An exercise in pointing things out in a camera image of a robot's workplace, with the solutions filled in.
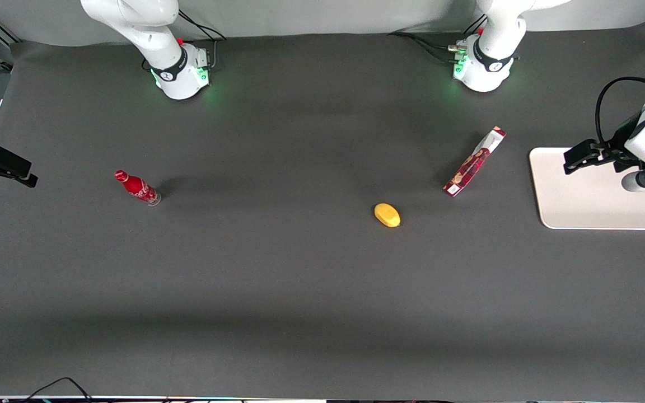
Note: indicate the white rectangular tray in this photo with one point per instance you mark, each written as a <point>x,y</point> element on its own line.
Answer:
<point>597,196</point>

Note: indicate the yellow lemon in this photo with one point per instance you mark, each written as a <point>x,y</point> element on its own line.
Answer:
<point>387,215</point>

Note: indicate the red cookie box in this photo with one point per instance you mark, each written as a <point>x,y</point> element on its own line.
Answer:
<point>473,162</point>

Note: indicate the red soda bottle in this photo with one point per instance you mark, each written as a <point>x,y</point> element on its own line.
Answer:
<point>138,188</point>

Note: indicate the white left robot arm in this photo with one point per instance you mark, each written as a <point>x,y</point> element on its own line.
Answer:
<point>490,45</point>

